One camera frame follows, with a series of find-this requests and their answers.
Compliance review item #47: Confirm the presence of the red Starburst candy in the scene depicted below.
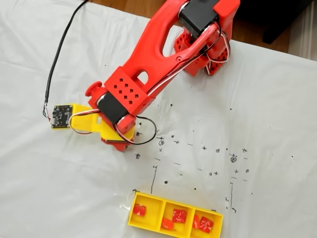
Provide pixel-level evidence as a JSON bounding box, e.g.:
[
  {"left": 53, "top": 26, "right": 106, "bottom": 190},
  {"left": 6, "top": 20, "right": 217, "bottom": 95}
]
[
  {"left": 199, "top": 216, "right": 214, "bottom": 233},
  {"left": 133, "top": 204, "right": 147, "bottom": 217},
  {"left": 172, "top": 208, "right": 187, "bottom": 223}
]

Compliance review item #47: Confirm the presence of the yellow three-compartment box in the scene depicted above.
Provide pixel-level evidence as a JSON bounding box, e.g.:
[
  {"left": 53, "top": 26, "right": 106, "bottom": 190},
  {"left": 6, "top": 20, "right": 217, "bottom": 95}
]
[{"left": 127, "top": 192, "right": 224, "bottom": 238}]

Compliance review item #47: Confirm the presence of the white plastic table cover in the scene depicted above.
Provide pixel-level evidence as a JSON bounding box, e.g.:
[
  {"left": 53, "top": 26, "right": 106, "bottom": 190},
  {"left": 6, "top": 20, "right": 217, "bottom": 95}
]
[{"left": 0, "top": 0, "right": 317, "bottom": 238}]

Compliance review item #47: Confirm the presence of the white baseboard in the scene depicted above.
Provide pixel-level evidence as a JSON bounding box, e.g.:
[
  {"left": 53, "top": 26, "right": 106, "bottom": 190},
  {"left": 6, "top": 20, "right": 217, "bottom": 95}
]
[{"left": 288, "top": 0, "right": 317, "bottom": 61}]

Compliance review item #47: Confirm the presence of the white red black servo wire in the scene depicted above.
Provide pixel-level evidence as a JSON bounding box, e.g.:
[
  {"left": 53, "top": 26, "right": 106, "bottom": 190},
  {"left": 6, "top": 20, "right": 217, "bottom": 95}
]
[
  {"left": 68, "top": 110, "right": 103, "bottom": 136},
  {"left": 146, "top": 21, "right": 231, "bottom": 97},
  {"left": 112, "top": 115, "right": 158, "bottom": 146}
]

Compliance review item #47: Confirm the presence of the camera board in yellow mount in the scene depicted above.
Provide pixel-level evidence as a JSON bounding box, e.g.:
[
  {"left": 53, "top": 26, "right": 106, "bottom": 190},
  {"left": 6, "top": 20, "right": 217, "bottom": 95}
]
[{"left": 51, "top": 103, "right": 101, "bottom": 134}]

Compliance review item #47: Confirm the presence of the black camera cable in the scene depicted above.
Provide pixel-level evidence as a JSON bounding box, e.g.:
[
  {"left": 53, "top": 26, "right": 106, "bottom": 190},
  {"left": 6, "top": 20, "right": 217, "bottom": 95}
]
[{"left": 42, "top": 0, "right": 90, "bottom": 124}]

